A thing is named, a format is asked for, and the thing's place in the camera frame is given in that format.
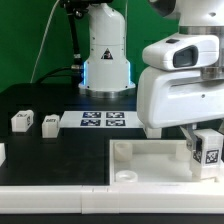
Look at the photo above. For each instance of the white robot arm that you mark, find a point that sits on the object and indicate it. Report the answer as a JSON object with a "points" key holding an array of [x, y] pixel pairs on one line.
{"points": [[197, 17]]}

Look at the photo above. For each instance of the white U-shaped obstacle fence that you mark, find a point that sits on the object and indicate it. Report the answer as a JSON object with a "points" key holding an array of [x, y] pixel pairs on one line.
{"points": [[103, 199]]}

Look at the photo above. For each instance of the white marker sheet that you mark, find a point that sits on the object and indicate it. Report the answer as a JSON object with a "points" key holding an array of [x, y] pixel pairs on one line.
{"points": [[100, 119]]}

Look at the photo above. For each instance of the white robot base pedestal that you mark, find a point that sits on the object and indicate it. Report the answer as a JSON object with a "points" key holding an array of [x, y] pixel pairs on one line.
{"points": [[107, 72]]}

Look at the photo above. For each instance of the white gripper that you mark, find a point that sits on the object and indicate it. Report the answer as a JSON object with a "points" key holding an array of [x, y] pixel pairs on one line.
{"points": [[166, 99]]}

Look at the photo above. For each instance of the white square table top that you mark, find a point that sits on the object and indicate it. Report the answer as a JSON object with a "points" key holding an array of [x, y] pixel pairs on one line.
{"points": [[151, 165]]}

